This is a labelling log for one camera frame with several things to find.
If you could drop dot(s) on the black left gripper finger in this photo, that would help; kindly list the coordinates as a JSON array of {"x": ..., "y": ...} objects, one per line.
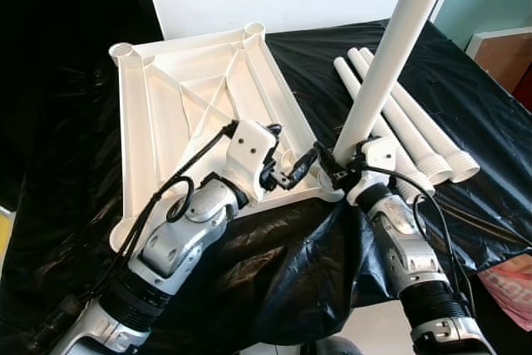
[
  {"x": 275, "y": 129},
  {"x": 307, "y": 165}
]

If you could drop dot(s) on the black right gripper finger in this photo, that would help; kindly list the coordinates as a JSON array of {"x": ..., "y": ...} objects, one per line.
[{"x": 325, "y": 158}]

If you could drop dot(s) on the white plastic table leg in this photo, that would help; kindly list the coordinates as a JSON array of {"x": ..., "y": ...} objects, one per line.
[
  {"x": 417, "y": 143},
  {"x": 343, "y": 72},
  {"x": 438, "y": 135},
  {"x": 395, "y": 47}
]

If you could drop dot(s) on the white plastic table top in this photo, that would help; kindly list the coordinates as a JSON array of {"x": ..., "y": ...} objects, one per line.
[{"x": 191, "y": 97}]

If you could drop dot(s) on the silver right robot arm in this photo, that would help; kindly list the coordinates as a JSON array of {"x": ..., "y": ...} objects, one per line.
[{"x": 407, "y": 247}]

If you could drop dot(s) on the black plastic table cloth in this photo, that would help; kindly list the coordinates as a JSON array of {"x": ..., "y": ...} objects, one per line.
[{"x": 274, "y": 263}]

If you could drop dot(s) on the grey robot right leg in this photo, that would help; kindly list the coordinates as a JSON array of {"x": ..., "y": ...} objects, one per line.
[{"x": 341, "y": 347}]

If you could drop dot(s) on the brown wooden cabinet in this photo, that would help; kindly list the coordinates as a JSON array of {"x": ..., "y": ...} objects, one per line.
[{"x": 503, "y": 60}]

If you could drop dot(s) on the pink plastic bag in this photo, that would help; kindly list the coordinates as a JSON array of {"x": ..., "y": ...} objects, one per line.
[{"x": 509, "y": 293}]

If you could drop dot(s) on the black door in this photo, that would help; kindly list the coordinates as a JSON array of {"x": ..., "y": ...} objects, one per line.
[{"x": 58, "y": 39}]

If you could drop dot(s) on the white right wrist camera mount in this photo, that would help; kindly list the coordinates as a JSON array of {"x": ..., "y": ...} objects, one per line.
[{"x": 378, "y": 160}]

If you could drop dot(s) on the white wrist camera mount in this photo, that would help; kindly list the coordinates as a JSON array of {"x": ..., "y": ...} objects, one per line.
[
  {"x": 378, "y": 160},
  {"x": 245, "y": 151}
]

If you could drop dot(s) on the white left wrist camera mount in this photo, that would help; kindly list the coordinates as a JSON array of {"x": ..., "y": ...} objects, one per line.
[{"x": 245, "y": 151}]

